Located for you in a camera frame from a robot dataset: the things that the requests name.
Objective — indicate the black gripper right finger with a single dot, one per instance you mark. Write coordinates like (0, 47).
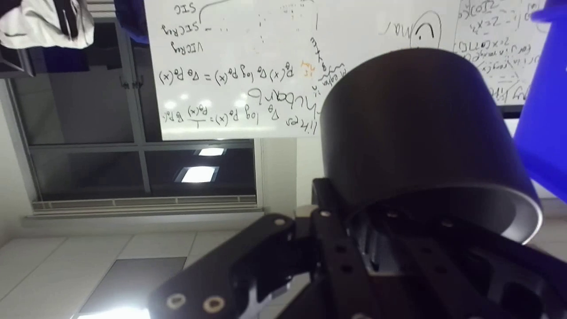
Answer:
(466, 277)

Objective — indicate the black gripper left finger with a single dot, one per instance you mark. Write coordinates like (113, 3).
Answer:
(236, 272)

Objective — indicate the grey cylindrical vessel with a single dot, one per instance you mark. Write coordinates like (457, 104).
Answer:
(413, 130)

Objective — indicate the bright ceiling lamp panel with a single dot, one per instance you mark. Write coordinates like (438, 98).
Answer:
(112, 313)

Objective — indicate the dark framed window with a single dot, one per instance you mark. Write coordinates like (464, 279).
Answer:
(142, 146)

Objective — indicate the whiteboard with smiley drawing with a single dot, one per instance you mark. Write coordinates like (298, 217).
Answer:
(236, 59)

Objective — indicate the whiteboard with handwriting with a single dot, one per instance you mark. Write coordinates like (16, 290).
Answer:
(496, 54)

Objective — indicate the blue cloth garment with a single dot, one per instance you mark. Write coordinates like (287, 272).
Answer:
(131, 20)

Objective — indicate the white cloth garment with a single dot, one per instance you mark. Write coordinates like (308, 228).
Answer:
(41, 24)

